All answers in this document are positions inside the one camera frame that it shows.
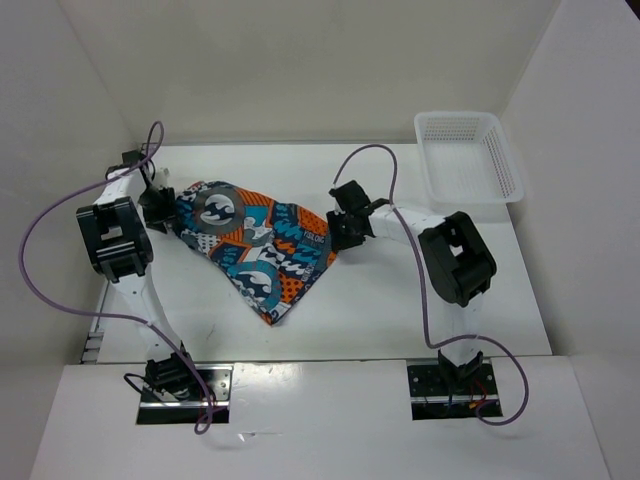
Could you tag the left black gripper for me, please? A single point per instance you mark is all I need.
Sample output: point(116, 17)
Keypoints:
point(168, 214)

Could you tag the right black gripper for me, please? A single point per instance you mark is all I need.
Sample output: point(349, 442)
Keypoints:
point(339, 240)

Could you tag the colourful patterned shorts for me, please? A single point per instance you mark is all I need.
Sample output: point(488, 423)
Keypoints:
point(272, 252)

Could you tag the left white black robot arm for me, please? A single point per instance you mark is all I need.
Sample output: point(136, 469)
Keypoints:
point(164, 369)

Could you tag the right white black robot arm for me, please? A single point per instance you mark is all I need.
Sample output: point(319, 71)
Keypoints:
point(452, 259)

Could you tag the white perforated plastic basket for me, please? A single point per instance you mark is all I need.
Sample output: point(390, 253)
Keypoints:
point(467, 158)

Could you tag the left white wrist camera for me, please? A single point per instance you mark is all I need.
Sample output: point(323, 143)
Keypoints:
point(159, 177)

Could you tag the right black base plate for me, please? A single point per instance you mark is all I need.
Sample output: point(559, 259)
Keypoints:
point(433, 399)

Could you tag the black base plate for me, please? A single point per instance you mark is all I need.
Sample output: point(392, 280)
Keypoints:
point(160, 407)
point(433, 399)

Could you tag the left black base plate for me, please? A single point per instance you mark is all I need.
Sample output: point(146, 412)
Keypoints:
point(160, 407)

